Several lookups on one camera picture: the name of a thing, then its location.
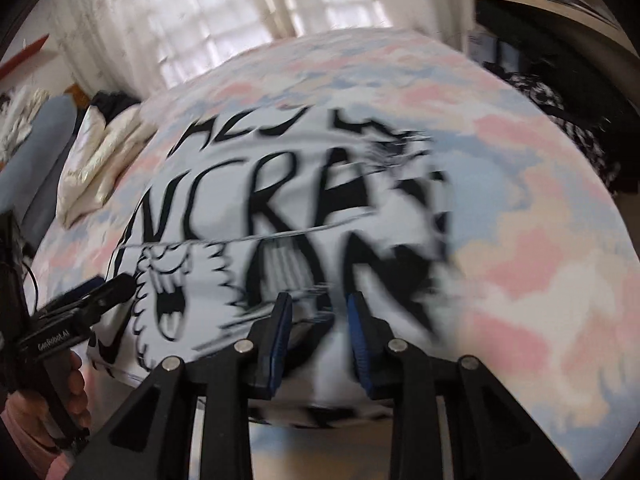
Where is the person's left hand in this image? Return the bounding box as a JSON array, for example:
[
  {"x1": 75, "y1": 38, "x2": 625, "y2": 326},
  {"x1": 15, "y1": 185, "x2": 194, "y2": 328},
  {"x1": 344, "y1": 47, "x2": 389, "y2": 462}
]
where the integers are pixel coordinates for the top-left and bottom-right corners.
[{"x1": 7, "y1": 350, "x2": 92, "y2": 466}]

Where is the blue rolled duvet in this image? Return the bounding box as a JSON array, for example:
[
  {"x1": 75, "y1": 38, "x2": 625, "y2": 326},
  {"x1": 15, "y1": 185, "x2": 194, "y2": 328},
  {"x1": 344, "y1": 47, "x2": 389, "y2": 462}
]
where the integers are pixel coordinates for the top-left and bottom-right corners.
[{"x1": 0, "y1": 95, "x2": 82, "y2": 242}]

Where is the white folded clothes pile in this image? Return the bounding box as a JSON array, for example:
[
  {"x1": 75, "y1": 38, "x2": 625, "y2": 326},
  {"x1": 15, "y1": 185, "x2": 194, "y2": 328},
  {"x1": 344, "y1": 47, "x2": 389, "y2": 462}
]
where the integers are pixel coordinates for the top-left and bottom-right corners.
[{"x1": 0, "y1": 87, "x2": 49, "y2": 161}]

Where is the black floral cloth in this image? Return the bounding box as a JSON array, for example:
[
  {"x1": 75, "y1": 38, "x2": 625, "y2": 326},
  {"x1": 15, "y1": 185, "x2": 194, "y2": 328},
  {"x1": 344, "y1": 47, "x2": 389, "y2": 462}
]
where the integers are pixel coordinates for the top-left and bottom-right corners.
[{"x1": 500, "y1": 72, "x2": 627, "y2": 197}]

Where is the black white printed jacket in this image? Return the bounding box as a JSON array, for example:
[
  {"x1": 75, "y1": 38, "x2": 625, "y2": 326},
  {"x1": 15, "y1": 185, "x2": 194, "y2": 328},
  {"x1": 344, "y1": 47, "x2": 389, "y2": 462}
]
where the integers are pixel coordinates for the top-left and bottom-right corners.
[{"x1": 87, "y1": 105, "x2": 457, "y2": 431}]

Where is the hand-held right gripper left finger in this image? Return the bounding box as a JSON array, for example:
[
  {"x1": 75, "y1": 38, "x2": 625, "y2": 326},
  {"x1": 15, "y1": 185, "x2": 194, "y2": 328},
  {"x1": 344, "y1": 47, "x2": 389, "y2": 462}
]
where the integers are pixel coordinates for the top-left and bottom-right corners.
[{"x1": 70, "y1": 292, "x2": 294, "y2": 480}]

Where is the white floral curtain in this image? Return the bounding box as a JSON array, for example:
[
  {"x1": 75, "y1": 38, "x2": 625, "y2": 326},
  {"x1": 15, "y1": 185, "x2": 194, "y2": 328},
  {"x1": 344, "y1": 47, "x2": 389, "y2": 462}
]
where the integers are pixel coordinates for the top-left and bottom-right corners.
[{"x1": 50, "y1": 0, "x2": 472, "y2": 107}]

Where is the cream puffer jacket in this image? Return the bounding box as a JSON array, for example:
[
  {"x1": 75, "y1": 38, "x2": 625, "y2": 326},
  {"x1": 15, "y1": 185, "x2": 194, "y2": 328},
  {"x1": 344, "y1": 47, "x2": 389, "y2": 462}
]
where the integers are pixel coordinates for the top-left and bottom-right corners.
[{"x1": 57, "y1": 105, "x2": 157, "y2": 228}]

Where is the wooden bookshelf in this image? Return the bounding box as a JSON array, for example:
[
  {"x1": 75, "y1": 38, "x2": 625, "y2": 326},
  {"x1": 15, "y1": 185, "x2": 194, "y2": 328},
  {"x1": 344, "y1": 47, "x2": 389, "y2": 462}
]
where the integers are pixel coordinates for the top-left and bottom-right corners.
[{"x1": 470, "y1": 0, "x2": 640, "y2": 61}]

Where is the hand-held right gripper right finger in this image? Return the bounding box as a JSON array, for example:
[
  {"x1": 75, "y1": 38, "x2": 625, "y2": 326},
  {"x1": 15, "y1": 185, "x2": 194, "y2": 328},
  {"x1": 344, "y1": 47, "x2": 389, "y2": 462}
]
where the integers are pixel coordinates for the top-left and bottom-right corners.
[{"x1": 346, "y1": 291, "x2": 582, "y2": 480}]

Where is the pastel patterned bed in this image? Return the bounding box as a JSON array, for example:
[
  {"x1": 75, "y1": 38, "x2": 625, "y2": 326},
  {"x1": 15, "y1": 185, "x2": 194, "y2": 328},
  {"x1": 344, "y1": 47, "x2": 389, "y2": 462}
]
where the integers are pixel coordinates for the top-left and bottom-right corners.
[{"x1": 30, "y1": 30, "x2": 640, "y2": 480}]

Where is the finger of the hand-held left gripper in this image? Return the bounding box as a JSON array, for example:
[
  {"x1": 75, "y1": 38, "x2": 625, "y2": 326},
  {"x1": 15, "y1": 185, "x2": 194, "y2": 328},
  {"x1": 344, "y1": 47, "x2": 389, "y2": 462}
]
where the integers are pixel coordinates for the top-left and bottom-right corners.
[
  {"x1": 70, "y1": 273, "x2": 137, "y2": 317},
  {"x1": 47, "y1": 275, "x2": 108, "y2": 311}
]

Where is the blue white box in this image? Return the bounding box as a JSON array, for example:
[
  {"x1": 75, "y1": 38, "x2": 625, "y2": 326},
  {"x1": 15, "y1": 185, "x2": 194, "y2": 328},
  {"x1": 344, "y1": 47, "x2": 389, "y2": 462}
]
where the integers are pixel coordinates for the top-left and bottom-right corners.
[{"x1": 470, "y1": 35, "x2": 517, "y2": 72}]

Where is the red wall shelf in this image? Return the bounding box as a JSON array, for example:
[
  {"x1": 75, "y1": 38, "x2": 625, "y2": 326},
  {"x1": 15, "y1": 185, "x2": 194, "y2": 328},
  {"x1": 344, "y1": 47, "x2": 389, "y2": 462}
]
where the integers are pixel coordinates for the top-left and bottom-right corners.
[{"x1": 0, "y1": 35, "x2": 51, "y2": 82}]

